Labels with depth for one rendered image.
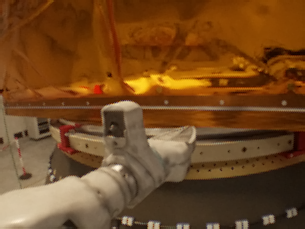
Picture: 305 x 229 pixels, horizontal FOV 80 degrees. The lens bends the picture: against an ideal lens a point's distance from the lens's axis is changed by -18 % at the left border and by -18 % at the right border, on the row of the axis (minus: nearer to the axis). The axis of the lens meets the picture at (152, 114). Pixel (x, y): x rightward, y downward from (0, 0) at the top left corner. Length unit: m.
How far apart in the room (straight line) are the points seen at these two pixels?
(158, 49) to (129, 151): 0.37
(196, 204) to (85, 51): 0.58
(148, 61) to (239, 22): 0.25
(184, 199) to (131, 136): 0.39
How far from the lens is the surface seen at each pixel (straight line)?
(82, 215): 0.19
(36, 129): 8.15
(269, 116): 0.54
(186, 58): 0.53
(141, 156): 0.25
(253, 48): 0.49
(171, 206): 0.62
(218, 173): 0.61
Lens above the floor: 1.89
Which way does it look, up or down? 10 degrees down
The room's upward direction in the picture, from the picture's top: 5 degrees counter-clockwise
